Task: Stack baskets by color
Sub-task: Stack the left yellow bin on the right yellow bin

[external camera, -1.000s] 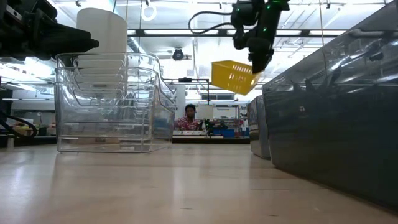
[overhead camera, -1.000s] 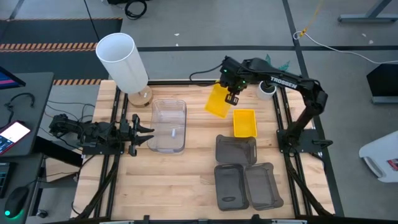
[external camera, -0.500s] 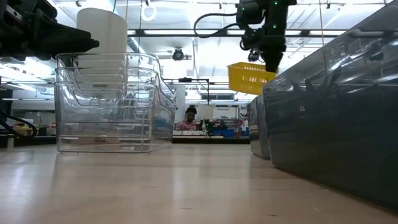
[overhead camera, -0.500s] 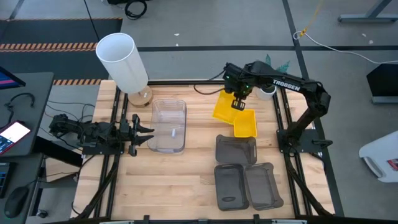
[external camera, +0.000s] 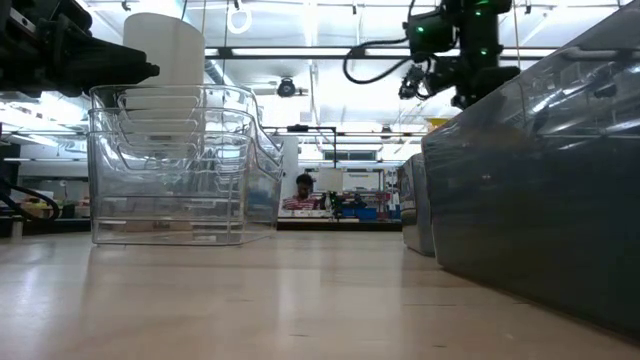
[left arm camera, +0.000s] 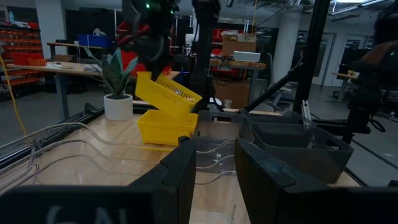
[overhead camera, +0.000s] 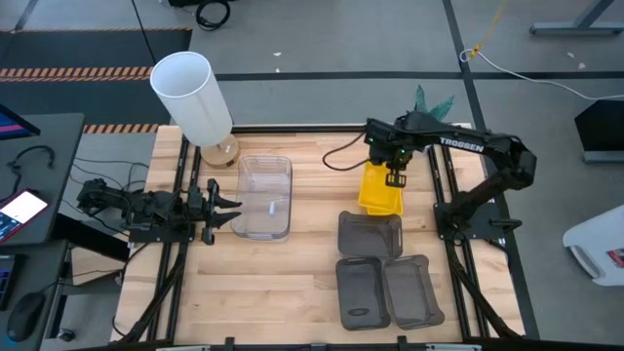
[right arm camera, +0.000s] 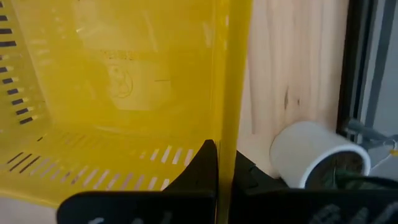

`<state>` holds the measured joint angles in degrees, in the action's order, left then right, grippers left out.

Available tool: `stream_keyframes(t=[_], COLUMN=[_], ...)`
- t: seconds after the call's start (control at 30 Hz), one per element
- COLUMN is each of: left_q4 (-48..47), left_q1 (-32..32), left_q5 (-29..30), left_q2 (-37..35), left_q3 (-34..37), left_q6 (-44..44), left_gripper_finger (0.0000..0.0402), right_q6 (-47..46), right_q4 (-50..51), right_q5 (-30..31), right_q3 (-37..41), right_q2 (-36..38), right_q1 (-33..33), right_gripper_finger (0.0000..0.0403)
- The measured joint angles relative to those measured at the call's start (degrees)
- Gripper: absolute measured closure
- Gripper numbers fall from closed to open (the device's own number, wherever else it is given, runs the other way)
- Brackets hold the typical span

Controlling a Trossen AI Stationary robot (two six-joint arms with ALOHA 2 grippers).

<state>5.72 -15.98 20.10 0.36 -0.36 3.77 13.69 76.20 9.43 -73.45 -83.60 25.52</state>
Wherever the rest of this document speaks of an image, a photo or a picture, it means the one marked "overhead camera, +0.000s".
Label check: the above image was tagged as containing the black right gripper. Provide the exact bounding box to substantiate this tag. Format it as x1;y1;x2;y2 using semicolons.
368;138;416;189

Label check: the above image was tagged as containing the coiled black cable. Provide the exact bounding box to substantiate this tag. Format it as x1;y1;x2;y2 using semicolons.
194;0;233;31

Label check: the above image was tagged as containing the black box on floor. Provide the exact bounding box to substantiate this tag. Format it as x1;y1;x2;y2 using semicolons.
573;99;624;165

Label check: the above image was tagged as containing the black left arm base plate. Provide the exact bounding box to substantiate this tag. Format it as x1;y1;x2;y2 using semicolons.
128;214;199;244

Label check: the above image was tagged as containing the smartphone with lit screen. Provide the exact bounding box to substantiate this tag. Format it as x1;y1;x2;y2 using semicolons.
0;188;50;244

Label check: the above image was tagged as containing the computer monitor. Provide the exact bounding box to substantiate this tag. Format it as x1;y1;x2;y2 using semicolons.
0;102;42;141

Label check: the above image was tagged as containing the yellow floor cable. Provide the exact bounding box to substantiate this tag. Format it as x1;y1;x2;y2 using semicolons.
470;0;508;58

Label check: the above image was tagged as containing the black computer mouse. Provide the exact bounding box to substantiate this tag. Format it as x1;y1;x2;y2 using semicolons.
5;291;47;342

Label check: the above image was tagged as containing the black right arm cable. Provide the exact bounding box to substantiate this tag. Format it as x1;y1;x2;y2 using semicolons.
322;131;370;173

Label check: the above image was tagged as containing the black keyboard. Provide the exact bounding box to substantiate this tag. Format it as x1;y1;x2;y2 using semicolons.
0;253;19;311

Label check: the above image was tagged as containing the black hazard-striped floor mat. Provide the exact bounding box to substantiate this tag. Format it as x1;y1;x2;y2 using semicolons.
0;27;194;136

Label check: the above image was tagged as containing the black cable on desk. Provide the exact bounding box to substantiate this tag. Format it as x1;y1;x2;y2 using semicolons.
7;144;56;196

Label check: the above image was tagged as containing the black desk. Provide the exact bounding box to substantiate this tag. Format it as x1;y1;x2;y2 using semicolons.
0;112;131;351

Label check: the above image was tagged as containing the grey table leg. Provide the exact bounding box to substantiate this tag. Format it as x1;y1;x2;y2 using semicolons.
529;0;624;36

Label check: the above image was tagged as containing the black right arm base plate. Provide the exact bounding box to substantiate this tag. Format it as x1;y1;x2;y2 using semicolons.
433;202;511;241

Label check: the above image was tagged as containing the white floor cable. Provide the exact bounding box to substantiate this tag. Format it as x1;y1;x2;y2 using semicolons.
458;47;624;101

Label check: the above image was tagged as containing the black aluminium table frame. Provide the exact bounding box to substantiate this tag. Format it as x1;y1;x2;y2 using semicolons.
116;122;542;351

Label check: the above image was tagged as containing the green plant in white pot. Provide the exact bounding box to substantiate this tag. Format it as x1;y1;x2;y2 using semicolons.
412;85;456;123

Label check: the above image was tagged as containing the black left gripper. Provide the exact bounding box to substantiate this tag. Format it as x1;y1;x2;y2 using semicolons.
187;177;244;247

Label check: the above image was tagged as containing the smoky grey plastic bin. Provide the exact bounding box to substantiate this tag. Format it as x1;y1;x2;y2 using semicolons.
336;210;405;259
382;253;446;331
334;256;392;332

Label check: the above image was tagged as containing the white lamp with wooden base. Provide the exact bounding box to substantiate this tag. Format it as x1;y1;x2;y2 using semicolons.
149;51;241;171

